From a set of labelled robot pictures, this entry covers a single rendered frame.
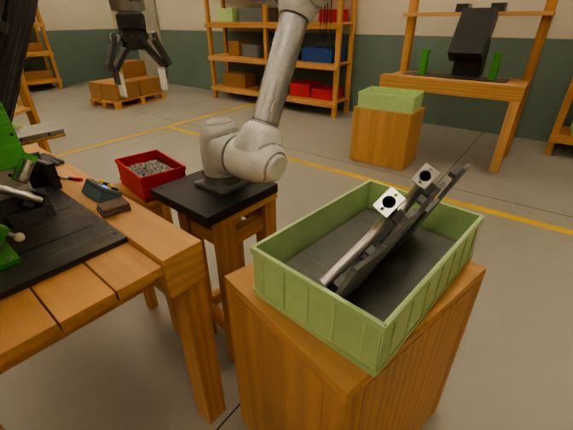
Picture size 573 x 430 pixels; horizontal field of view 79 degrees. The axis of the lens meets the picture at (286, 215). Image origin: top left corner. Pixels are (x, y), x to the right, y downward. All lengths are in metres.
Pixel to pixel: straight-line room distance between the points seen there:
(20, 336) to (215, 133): 0.84
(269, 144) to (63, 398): 1.49
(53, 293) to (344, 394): 0.78
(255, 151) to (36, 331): 0.78
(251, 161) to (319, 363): 0.67
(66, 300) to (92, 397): 0.99
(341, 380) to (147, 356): 1.34
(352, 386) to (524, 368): 1.43
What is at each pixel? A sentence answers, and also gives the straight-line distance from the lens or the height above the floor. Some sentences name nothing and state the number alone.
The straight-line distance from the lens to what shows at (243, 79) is 7.43.
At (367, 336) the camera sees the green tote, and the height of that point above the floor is 0.90.
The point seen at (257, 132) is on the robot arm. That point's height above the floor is 1.16.
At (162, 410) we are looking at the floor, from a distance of 1.83.
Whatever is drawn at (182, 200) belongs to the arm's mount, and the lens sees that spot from 1.39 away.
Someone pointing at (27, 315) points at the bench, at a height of 0.88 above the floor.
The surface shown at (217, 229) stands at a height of 0.78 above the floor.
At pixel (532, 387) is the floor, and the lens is 2.13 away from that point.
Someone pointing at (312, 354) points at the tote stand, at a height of 0.79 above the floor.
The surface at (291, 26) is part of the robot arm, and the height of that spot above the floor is 1.48.
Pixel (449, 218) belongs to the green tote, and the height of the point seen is 0.92.
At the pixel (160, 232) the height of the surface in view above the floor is 0.90.
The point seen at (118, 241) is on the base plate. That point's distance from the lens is 1.20.
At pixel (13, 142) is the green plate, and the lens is 1.48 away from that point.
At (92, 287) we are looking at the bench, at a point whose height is 0.88.
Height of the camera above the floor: 1.50
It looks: 30 degrees down
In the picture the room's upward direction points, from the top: straight up
